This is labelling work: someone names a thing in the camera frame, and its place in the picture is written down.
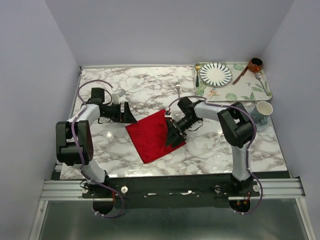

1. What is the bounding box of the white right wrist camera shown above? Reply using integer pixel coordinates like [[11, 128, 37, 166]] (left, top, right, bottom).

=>
[[164, 108, 173, 121]]

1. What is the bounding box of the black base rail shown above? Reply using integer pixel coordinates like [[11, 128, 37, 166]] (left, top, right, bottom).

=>
[[82, 173, 260, 209]]

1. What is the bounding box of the grey white mug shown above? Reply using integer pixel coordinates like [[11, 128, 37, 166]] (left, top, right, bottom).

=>
[[250, 101, 273, 126]]

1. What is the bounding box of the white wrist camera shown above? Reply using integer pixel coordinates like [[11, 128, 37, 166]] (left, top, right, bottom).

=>
[[164, 108, 173, 121], [111, 88, 126, 104]]

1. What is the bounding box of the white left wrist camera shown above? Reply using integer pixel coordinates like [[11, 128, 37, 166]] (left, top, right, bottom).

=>
[[111, 88, 126, 104]]

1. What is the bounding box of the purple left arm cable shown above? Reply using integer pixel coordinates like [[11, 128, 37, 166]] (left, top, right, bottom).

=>
[[71, 79, 126, 219]]

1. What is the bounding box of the aluminium frame rail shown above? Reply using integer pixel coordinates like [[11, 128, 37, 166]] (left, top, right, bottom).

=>
[[40, 178, 306, 201]]

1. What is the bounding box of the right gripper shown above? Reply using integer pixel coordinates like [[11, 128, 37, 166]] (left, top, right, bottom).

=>
[[165, 116, 199, 149]]

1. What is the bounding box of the silver spoon on tray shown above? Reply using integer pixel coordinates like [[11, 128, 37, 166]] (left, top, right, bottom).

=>
[[255, 72, 266, 91]]

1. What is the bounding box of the red cloth napkin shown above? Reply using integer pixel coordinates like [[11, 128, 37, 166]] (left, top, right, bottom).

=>
[[126, 109, 186, 164]]

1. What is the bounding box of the floral serving tray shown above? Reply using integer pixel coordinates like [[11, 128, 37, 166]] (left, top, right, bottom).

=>
[[192, 62, 272, 102]]

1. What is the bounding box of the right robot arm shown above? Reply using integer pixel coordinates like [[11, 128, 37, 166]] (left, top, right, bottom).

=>
[[164, 96, 257, 196]]

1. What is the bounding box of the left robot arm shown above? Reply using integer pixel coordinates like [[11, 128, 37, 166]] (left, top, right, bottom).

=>
[[55, 87, 137, 198]]

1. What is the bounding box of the striped white plate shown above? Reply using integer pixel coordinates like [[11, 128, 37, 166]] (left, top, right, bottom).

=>
[[199, 62, 233, 87]]

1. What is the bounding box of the gold fork green handle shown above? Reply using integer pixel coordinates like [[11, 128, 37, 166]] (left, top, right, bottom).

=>
[[194, 63, 200, 88]]

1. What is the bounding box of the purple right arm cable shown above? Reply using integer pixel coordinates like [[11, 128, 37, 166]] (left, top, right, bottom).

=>
[[166, 95, 265, 216]]

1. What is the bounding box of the orange black cup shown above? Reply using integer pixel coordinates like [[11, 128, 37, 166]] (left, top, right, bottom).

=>
[[247, 57, 263, 73]]

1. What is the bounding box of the brown handled knife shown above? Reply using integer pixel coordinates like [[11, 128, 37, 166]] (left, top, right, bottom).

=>
[[232, 66, 248, 85]]

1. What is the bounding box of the silver fork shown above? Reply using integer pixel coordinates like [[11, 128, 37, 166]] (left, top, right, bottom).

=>
[[175, 81, 181, 98]]

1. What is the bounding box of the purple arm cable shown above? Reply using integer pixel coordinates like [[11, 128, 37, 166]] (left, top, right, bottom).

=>
[[71, 79, 126, 219], [166, 95, 265, 216]]

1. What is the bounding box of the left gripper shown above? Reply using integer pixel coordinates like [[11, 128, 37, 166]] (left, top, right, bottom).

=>
[[102, 101, 138, 124]]

